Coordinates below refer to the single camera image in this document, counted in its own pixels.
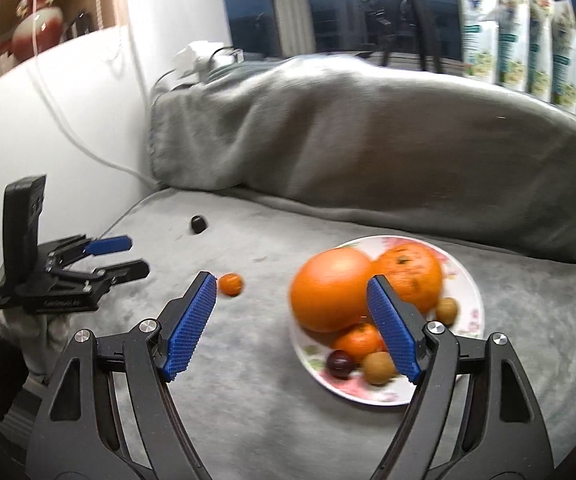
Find dark plum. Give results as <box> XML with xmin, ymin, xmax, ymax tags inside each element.
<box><xmin>326</xmin><ymin>350</ymin><xmax>356</xmax><ymax>380</ymax></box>
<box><xmin>189</xmin><ymin>214</ymin><xmax>209</xmax><ymax>234</ymax></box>

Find small kumquat orange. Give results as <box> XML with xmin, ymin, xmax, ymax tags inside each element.
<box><xmin>217</xmin><ymin>273</ymin><xmax>243</xmax><ymax>297</ymax></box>

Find brown kiwi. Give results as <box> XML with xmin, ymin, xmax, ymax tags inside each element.
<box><xmin>361</xmin><ymin>351</ymin><xmax>397</xmax><ymax>386</ymax></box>
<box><xmin>435</xmin><ymin>297</ymin><xmax>460</xmax><ymax>326</ymax></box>

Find mandarin orange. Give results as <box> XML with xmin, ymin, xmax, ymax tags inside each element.
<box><xmin>332</xmin><ymin>323</ymin><xmax>387</xmax><ymax>364</ymax></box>

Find large rough orange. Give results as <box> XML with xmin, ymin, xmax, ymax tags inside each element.
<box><xmin>373</xmin><ymin>242</ymin><xmax>444</xmax><ymax>315</ymax></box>

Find large smooth orange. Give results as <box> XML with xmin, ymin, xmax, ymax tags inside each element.
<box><xmin>289</xmin><ymin>247</ymin><xmax>373</xmax><ymax>334</ymax></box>

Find left white gloved hand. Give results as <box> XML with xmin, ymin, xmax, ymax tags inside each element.
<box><xmin>0</xmin><ymin>307</ymin><xmax>72</xmax><ymax>384</ymax></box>

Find floral white plate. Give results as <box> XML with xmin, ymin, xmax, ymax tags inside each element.
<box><xmin>290</xmin><ymin>235</ymin><xmax>485</xmax><ymax>408</ymax></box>

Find grey fleece blanket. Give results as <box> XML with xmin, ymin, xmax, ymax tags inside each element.
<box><xmin>5</xmin><ymin>54</ymin><xmax>576</xmax><ymax>480</ymax></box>

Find white power adapter device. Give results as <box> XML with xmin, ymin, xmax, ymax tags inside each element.
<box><xmin>173</xmin><ymin>40</ymin><xmax>243</xmax><ymax>81</ymax></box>

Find dark bottles on shelf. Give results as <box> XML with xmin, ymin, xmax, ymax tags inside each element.
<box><xmin>62</xmin><ymin>10</ymin><xmax>97</xmax><ymax>41</ymax></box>

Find red white vase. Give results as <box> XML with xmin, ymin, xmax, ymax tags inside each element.
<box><xmin>0</xmin><ymin>0</ymin><xmax>64</xmax><ymax>63</ymax></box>

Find refill pouch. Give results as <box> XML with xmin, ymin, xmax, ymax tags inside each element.
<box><xmin>527</xmin><ymin>0</ymin><xmax>554</xmax><ymax>103</ymax></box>
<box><xmin>551</xmin><ymin>0</ymin><xmax>576</xmax><ymax>115</ymax></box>
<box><xmin>459</xmin><ymin>0</ymin><xmax>499</xmax><ymax>84</ymax></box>
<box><xmin>497</xmin><ymin>0</ymin><xmax>530</xmax><ymax>92</ymax></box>

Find black tracking camera box left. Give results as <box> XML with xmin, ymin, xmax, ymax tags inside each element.
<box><xmin>3</xmin><ymin>176</ymin><xmax>46</xmax><ymax>285</ymax></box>

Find white cable on wall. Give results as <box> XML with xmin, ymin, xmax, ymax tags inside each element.
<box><xmin>30</xmin><ymin>0</ymin><xmax>159</xmax><ymax>192</ymax></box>

